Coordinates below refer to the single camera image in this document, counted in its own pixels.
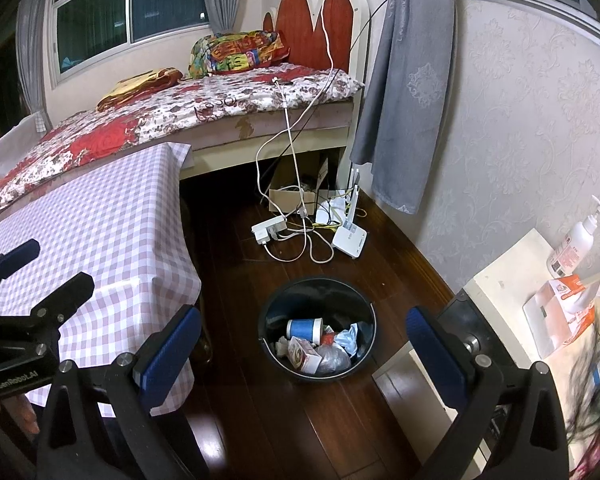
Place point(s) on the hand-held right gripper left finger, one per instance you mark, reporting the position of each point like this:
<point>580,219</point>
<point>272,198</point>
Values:
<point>172,355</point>

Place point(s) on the dark hanging strands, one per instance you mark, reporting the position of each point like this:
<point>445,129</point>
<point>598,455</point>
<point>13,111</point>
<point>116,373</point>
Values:
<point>595,400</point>

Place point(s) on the white orange tissue pack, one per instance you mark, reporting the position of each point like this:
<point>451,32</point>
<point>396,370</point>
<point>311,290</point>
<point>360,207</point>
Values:
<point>560,315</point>

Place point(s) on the red and white headboard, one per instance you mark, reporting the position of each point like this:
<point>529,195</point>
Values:
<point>300,30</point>

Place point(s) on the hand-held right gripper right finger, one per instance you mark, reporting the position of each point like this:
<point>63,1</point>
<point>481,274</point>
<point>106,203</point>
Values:
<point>435,355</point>

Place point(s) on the white power strip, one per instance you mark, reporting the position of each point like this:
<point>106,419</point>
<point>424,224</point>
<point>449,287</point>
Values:
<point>267,231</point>

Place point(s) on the person's left hand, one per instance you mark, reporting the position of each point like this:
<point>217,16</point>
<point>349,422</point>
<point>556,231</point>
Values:
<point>25,415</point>

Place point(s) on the bed with floral sheet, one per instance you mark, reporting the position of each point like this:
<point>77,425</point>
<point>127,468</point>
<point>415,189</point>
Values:
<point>155,115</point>

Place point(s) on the white router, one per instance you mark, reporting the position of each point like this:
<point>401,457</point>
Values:
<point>350,240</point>

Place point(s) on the folded yellow red blanket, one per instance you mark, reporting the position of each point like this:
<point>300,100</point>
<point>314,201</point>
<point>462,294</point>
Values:
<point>140,87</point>

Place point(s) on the clear plastic bag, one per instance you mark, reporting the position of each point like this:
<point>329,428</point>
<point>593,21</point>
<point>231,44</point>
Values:
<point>332,360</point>

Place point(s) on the white cabinet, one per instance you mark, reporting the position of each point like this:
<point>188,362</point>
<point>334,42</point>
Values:
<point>505,280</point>

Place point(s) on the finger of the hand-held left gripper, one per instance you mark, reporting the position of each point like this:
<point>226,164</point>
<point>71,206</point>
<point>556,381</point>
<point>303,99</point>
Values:
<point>20,255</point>
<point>72,292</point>

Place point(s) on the large sliding window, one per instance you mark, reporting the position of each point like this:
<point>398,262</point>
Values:
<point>130,10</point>

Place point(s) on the pink checked tablecloth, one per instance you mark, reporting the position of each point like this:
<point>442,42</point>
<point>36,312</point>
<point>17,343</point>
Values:
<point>105,230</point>

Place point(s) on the white blue wrapper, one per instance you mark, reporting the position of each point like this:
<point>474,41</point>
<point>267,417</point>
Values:
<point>345,340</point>

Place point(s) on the white pump lotion bottle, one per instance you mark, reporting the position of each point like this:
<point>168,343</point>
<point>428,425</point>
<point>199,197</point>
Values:
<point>572,250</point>

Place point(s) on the black trash bin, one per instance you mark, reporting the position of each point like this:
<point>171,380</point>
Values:
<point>280,305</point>

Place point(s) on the blue paper cup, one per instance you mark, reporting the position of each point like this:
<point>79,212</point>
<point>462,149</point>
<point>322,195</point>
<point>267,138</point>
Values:
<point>302,330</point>

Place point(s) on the cardboard box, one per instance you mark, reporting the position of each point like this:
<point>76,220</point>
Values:
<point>285,195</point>

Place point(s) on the long grey curtain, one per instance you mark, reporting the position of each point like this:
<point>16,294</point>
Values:
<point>405,85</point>

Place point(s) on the colourful printed pillow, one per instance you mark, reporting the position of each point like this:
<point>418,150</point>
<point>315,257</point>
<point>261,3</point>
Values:
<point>235,55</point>

